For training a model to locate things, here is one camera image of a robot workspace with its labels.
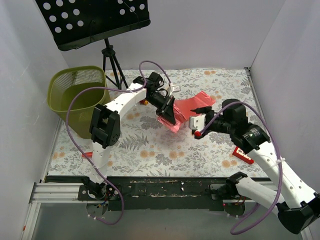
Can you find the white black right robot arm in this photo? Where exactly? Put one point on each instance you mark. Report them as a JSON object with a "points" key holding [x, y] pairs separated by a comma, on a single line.
{"points": [[296, 204]]}

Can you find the red trash bag roll remainder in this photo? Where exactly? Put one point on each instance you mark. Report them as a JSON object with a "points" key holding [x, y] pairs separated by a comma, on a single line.
{"points": [[87, 154]]}

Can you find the red white toy block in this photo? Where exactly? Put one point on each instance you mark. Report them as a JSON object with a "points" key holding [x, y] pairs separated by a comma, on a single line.
{"points": [[238, 153]]}

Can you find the colourful toy brick car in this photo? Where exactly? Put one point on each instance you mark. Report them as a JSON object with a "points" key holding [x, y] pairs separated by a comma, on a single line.
{"points": [[144, 102]]}

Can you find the aluminium frame rail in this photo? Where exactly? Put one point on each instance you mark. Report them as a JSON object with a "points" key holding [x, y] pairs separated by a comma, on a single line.
{"points": [[47, 193]]}

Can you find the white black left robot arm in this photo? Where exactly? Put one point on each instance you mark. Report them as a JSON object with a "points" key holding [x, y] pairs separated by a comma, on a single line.
{"points": [[105, 126]]}

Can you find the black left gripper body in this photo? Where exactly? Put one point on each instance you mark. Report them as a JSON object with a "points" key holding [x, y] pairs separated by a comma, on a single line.
{"points": [[166, 106]]}

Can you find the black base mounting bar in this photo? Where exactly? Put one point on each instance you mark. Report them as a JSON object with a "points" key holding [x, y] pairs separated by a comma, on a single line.
{"points": [[162, 193]]}

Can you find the black perforated music stand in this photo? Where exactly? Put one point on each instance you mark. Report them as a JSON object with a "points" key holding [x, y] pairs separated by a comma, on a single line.
{"points": [[78, 23]]}

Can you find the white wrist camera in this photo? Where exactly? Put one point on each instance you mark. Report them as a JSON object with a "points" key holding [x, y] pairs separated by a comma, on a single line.
{"points": [[173, 89], [196, 124]]}

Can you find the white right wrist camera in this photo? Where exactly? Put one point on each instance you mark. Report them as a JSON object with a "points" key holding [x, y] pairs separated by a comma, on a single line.
{"points": [[196, 124]]}

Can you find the floral patterned table mat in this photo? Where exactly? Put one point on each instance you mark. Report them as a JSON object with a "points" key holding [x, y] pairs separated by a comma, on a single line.
{"points": [[148, 148]]}

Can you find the red plastic trash bag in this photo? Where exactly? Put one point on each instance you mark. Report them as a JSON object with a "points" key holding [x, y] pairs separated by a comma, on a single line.
{"points": [[182, 110]]}

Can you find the olive green mesh trash bin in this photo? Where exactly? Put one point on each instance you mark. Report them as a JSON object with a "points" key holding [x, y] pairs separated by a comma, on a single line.
{"points": [[64, 87]]}

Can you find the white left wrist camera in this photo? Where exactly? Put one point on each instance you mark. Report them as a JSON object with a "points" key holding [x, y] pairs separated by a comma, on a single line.
{"points": [[173, 89]]}

